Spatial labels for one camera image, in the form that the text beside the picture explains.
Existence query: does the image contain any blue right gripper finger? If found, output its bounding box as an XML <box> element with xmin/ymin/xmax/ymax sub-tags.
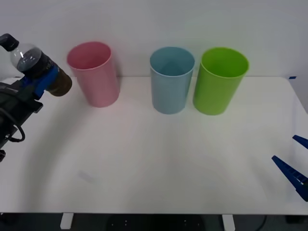
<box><xmin>292</xmin><ymin>134</ymin><xmax>308</xmax><ymax>149</ymax></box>
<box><xmin>271</xmin><ymin>155</ymin><xmax>308</xmax><ymax>202</ymax></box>

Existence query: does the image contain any pale blue plastic bin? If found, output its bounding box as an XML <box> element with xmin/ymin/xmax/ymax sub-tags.
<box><xmin>149</xmin><ymin>46</ymin><xmax>195</xmax><ymax>115</ymax></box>

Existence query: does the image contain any plastic bottle with dark drink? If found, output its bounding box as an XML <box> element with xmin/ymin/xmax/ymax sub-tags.
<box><xmin>0</xmin><ymin>33</ymin><xmax>73</xmax><ymax>98</ymax></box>

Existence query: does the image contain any white table leg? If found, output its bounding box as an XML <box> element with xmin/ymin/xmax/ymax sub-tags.
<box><xmin>59</xmin><ymin>212</ymin><xmax>74</xmax><ymax>230</ymax></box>
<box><xmin>221</xmin><ymin>214</ymin><xmax>236</xmax><ymax>231</ymax></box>

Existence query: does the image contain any green plastic bin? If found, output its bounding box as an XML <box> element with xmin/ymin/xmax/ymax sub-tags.
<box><xmin>192</xmin><ymin>46</ymin><xmax>250</xmax><ymax>116</ymax></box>

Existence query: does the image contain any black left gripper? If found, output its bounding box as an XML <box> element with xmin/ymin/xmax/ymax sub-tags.
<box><xmin>0</xmin><ymin>66</ymin><xmax>60</xmax><ymax>132</ymax></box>

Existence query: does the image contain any pink plastic bin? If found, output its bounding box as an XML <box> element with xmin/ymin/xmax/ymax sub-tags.
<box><xmin>66</xmin><ymin>41</ymin><xmax>121</xmax><ymax>108</ymax></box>

